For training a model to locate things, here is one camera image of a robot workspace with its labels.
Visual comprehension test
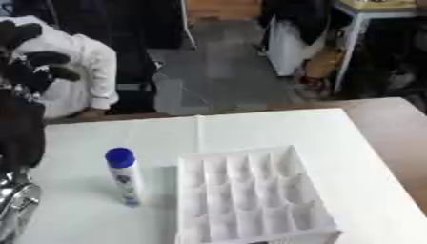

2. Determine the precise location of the tan bag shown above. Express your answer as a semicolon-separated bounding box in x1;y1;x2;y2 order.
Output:
305;46;347;79

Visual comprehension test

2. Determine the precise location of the pale drawer with compartments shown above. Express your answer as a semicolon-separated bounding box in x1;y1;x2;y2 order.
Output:
173;145;342;244

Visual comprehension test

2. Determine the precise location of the white-framed side table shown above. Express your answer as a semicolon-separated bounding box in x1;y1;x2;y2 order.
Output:
332;0;427;93

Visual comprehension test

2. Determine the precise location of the person's hand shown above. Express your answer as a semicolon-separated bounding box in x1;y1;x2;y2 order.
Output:
80;108;109;119

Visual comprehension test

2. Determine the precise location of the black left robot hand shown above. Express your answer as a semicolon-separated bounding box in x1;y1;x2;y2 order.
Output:
0;20;84;96

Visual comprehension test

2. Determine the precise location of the person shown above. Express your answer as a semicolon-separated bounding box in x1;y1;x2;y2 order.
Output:
0;15;120;120

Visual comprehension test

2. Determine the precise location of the black chair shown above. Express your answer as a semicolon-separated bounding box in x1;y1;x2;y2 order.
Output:
105;0;189;114

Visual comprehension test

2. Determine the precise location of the white bottle with blue cap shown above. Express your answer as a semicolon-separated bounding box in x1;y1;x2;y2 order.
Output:
103;147;144;208

